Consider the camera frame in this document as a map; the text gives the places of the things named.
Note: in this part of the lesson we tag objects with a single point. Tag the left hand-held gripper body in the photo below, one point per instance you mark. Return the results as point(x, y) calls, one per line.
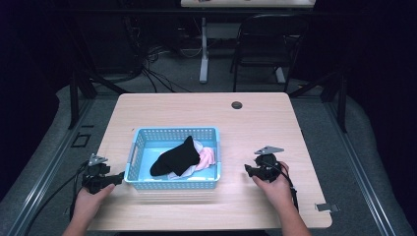
point(95, 173)

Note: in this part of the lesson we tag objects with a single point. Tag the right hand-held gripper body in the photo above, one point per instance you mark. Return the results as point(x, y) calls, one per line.
point(268, 165)

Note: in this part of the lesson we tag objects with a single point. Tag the blue plastic basket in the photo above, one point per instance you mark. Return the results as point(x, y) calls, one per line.
point(144, 154)

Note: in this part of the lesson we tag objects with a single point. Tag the black sock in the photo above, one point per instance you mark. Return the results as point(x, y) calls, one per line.
point(177, 160)

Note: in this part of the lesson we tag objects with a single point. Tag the person's right hand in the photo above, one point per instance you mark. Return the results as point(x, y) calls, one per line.
point(277, 193)

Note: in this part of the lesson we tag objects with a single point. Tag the person's left hand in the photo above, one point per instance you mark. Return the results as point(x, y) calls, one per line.
point(90, 203)

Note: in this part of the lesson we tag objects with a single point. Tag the pink sock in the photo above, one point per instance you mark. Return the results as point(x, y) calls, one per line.
point(207, 159)

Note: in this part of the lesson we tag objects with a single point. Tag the black metal stand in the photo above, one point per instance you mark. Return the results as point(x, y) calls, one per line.
point(341, 98)
point(75, 95)

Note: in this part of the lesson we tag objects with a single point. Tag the black folding chair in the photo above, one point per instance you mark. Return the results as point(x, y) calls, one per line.
point(268, 42)

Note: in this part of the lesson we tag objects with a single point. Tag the white background desk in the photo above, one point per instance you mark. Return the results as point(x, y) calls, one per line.
point(204, 49)

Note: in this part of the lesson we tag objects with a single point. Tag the black floor socket frame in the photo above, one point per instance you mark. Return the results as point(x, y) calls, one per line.
point(81, 140)

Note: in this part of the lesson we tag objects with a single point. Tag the grey metal table bracket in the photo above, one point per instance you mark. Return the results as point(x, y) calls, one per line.
point(326, 207)

